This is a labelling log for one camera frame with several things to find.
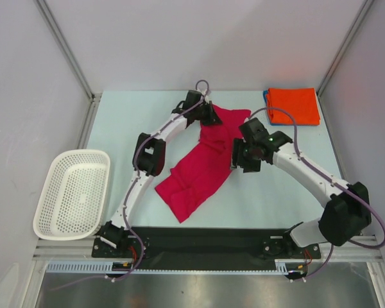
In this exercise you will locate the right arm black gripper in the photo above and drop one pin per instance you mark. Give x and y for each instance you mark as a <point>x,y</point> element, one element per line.
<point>240,157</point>

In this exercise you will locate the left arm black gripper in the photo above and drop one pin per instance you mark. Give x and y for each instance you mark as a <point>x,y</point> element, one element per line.
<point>211,119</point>

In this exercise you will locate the crimson red t-shirt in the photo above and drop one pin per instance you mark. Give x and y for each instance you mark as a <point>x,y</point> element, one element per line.
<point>205,168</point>

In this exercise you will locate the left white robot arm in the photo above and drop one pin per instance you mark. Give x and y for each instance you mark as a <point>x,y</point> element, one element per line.
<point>149,159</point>

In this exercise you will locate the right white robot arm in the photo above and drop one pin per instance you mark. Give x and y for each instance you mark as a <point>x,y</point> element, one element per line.
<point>345,205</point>

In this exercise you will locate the folded blue t-shirt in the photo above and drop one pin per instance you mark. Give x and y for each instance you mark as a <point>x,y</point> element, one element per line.
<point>266,102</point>

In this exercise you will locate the folded orange t-shirt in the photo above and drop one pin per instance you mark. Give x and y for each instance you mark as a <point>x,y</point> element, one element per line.
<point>293,106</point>

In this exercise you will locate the black base mounting strip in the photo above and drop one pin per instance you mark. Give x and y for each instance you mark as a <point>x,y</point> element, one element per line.
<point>201,249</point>

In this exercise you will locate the white perforated plastic basket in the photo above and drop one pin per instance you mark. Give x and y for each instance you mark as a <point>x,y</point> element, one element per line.
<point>72,202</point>

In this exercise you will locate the left aluminium corner post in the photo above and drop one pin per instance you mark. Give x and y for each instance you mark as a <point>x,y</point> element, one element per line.
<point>61,41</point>

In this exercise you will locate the aluminium corner post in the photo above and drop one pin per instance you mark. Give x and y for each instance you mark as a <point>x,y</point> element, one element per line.
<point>61,41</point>
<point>349,38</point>

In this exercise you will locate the right aluminium corner post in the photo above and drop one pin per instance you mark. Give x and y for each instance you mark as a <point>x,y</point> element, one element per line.
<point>349,38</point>

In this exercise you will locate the left slotted cable duct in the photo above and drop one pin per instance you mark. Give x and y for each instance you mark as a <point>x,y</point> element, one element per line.
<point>95,267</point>

